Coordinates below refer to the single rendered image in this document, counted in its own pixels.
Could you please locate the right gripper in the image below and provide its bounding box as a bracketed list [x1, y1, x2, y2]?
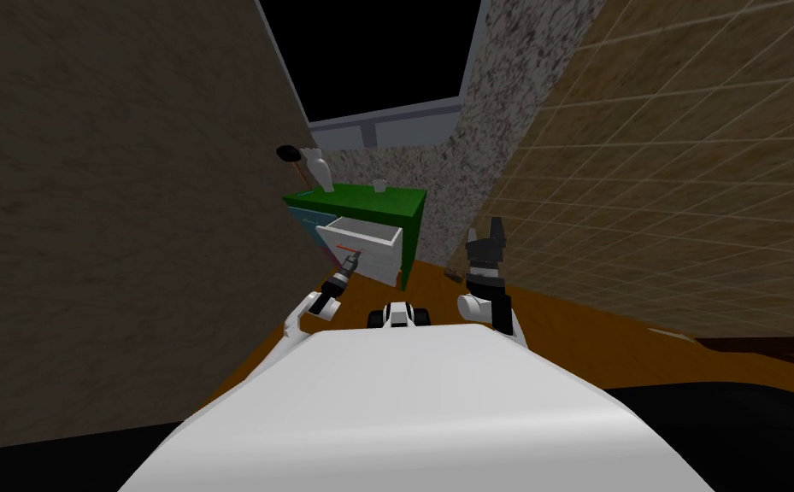
[465, 216, 508, 272]

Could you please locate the black round brush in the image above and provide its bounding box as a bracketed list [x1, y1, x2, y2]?
[274, 143, 315, 192]

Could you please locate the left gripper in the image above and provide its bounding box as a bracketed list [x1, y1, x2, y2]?
[337, 249, 364, 280]

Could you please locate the white drawer front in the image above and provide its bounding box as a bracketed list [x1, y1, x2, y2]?
[315, 216, 404, 289]

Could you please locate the green cabinet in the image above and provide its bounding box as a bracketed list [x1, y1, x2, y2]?
[282, 182, 429, 292]

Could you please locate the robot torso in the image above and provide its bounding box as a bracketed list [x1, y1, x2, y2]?
[117, 300, 718, 492]

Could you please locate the white vase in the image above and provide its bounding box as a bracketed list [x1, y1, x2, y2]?
[299, 146, 336, 195]

